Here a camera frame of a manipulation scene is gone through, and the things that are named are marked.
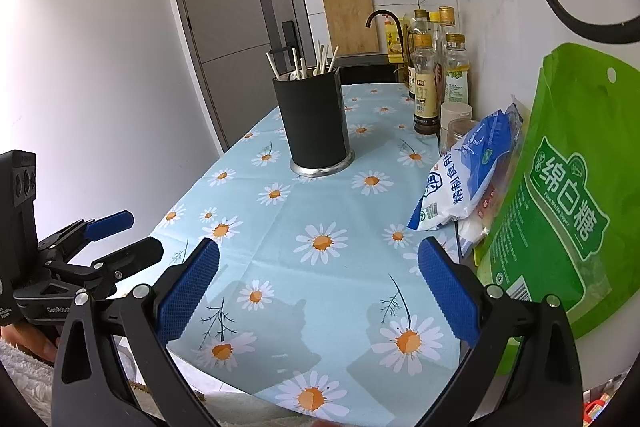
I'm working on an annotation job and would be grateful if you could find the black utensil holder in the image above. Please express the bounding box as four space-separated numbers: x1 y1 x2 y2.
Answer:
272 69 356 180

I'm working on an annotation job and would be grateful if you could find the blue daisy print tablecloth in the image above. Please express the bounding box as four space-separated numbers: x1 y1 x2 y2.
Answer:
115 82 481 423

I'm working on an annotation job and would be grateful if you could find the bunch of pale chopsticks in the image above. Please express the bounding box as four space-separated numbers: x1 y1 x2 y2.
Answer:
266 39 341 80

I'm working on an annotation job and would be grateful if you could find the dark kitchen sink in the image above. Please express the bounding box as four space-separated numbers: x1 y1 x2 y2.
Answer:
340 52 408 85

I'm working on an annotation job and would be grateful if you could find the white lid spice jar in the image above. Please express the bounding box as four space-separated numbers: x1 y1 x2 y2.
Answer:
439 102 473 142

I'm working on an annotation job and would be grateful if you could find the row of condiment bottles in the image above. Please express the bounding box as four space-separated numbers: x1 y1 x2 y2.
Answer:
402 6 473 135

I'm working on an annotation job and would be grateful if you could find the clear plastic bag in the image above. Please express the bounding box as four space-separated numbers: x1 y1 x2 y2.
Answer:
457 177 511 255

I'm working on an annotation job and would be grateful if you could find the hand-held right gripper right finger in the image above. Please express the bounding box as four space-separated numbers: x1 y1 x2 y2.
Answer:
417 238 583 427

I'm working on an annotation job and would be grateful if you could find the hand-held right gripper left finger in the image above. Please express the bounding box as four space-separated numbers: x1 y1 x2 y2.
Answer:
52 238 221 427

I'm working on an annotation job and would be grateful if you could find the black faucet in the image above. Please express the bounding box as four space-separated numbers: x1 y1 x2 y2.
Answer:
365 9 407 82

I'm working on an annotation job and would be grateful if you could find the yellow packet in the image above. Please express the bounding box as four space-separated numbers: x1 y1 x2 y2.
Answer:
384 18 406 62

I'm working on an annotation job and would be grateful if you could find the grey door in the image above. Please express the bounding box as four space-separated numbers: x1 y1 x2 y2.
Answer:
166 0 321 152

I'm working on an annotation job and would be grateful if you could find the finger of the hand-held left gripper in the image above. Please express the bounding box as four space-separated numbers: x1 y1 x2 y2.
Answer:
75 237 165 293
37 210 135 254

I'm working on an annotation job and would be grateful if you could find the wooden cutting board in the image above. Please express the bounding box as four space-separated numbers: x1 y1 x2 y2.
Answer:
321 0 379 56

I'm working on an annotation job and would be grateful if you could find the clear spice jar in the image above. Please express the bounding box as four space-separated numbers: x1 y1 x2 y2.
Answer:
446 118 483 155

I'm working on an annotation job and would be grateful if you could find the black door lock handle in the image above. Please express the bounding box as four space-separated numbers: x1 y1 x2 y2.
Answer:
270 21 302 58

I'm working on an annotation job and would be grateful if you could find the person's left hand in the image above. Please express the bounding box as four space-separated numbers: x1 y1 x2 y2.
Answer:
0 323 60 362

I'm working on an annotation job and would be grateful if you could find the blue and white salt bag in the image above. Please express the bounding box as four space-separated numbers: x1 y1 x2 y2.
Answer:
406 102 523 233

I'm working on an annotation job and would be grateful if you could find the green sugar bag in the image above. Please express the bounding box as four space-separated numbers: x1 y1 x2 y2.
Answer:
475 43 640 375

